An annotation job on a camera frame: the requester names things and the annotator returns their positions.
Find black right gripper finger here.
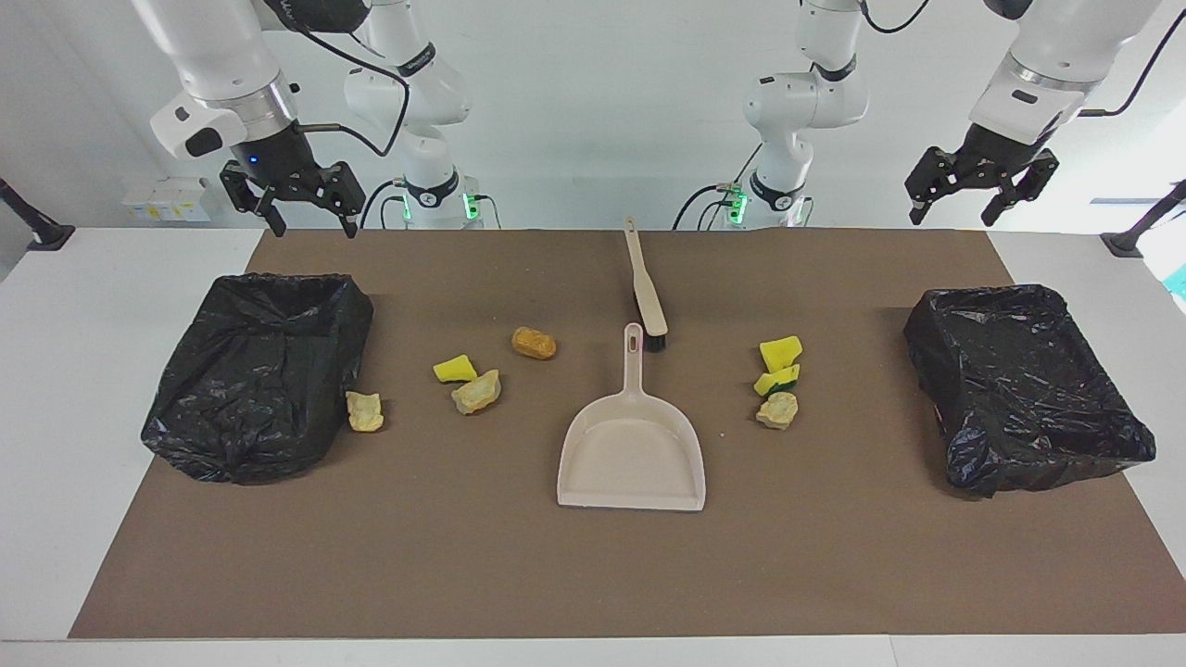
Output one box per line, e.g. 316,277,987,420
220,158,287,238
319,160,367,240

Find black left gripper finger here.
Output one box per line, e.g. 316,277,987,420
905,145,962,227
979,147,1061,229

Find yellowish bread chunk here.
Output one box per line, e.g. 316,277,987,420
346,390,385,434

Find plain yellow sponge piece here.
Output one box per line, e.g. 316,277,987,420
759,335,804,374

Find pale orange-tinged bread chunk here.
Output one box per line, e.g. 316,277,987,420
451,369,502,416

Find brown bread roll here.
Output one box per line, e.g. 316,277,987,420
511,326,558,361

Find yellow sponge with green pad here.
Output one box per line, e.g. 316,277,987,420
752,364,801,397

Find pale striped croissant piece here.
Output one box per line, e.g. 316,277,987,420
755,391,800,432

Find beige brush with black bristles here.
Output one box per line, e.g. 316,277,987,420
624,217,670,352

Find beige plastic dustpan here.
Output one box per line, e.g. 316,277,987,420
556,322,707,512

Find bin lined with black bag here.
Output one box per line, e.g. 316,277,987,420
141,271,375,485
903,283,1157,499

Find white socket boxes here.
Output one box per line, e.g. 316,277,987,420
121,176,213,223

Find brown table mat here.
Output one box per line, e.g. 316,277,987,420
69,230,1186,638

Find black base cable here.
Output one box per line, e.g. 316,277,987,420
673,182,742,231
360,179,409,231

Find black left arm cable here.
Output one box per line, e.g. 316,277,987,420
1078,5,1186,119

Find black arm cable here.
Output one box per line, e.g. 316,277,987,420
1078,5,1186,119
269,0,413,158

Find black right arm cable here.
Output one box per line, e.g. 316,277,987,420
269,0,413,158

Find black camera stand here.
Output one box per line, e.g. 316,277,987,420
0,178,76,252
1101,180,1186,258

